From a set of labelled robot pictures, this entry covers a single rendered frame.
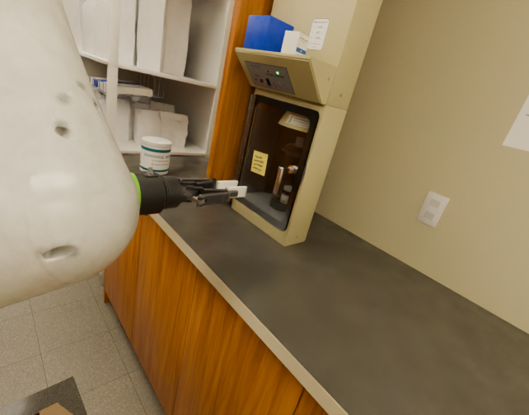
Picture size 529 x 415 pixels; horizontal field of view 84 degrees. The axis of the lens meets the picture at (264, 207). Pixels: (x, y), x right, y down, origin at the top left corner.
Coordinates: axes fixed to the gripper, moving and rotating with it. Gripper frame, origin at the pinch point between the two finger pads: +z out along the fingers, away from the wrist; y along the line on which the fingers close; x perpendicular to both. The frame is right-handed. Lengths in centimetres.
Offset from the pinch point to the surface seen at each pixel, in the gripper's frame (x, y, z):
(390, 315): 20, -43, 27
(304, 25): -46, 11, 23
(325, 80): -32.6, -5.0, 19.6
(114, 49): -26, 111, 1
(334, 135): -18.7, -5.1, 31.6
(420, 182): -9, -24, 66
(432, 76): -44, -13, 66
